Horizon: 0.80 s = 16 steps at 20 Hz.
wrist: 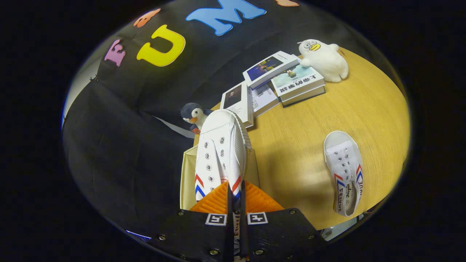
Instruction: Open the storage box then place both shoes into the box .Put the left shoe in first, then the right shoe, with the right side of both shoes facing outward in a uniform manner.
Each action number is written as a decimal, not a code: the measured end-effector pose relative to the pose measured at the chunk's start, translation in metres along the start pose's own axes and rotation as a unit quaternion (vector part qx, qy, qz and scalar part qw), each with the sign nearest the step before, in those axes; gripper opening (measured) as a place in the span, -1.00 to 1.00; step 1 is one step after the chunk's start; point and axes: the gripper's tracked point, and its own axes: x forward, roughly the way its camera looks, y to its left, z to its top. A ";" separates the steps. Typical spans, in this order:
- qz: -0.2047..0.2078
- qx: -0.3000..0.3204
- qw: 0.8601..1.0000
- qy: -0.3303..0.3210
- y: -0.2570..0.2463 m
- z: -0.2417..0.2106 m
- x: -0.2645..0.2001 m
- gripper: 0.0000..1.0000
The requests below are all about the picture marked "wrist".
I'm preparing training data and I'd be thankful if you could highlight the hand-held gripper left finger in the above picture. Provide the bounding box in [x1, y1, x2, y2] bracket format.
[151, 181, 233, 262]

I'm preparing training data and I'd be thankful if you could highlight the book with portrait cover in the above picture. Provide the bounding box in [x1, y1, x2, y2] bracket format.
[220, 81, 254, 128]

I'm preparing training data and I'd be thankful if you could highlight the thick teal cover book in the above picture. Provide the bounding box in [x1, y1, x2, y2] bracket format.
[271, 64, 326, 107]

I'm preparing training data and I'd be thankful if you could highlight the thin white printed booklet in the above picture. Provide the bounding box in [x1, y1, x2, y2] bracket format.
[251, 83, 280, 117]

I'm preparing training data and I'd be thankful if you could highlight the white canvas shoe with stripes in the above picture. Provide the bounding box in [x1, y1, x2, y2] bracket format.
[194, 109, 252, 255]
[323, 131, 364, 217]

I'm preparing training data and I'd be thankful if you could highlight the blue and white object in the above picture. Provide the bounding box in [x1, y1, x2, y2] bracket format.
[126, 230, 151, 241]

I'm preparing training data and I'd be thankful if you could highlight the penguin plush toy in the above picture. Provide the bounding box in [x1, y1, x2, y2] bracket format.
[181, 103, 213, 135]

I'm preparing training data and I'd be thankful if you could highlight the black backdrop cloth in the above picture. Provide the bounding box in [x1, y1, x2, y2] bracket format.
[62, 0, 408, 233]

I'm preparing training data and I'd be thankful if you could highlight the book with blue picture cover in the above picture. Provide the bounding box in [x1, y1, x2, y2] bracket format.
[243, 51, 300, 90]

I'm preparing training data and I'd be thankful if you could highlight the white duck plush toy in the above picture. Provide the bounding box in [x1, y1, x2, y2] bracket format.
[298, 39, 349, 83]

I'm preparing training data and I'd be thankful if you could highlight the beige fabric storage box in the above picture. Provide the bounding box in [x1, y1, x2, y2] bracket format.
[180, 146, 261, 211]

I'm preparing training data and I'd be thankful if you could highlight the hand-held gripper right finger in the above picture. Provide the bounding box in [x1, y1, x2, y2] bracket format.
[240, 181, 326, 262]

